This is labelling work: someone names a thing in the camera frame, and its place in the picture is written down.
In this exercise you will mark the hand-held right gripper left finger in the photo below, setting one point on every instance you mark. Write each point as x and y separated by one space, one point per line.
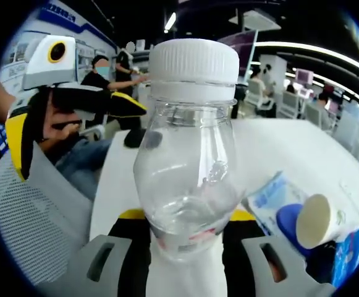
120 266

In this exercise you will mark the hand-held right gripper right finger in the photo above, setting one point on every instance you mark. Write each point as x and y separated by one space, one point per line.
244 278

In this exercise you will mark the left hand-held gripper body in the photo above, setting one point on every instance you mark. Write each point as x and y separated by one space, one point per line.
40 74

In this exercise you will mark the light blue wet wipes pack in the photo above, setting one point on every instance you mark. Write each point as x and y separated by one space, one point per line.
275 191

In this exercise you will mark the white paper cup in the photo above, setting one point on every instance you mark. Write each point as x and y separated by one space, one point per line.
321 219

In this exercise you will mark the clear plastic water bottle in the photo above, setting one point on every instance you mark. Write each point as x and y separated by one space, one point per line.
185 154

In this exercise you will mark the blue tissue packet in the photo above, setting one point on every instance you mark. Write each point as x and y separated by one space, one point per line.
352 256

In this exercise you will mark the person's left hand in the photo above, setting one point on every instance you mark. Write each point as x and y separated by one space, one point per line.
61 134

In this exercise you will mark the dark rounded object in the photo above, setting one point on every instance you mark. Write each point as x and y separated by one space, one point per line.
134 139

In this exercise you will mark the person's legs in jeans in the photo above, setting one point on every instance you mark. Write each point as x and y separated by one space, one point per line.
83 167

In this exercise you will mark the grey mesh office chair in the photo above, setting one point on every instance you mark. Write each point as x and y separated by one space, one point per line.
27 216

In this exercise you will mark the white table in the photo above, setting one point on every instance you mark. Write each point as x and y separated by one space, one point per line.
290 148

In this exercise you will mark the hanging display screen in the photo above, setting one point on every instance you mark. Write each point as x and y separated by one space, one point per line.
238 43

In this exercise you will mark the ceiling air conditioner unit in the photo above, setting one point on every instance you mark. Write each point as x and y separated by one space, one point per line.
256 20

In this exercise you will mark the long ceiling light strip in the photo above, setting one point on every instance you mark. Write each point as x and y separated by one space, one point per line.
290 46

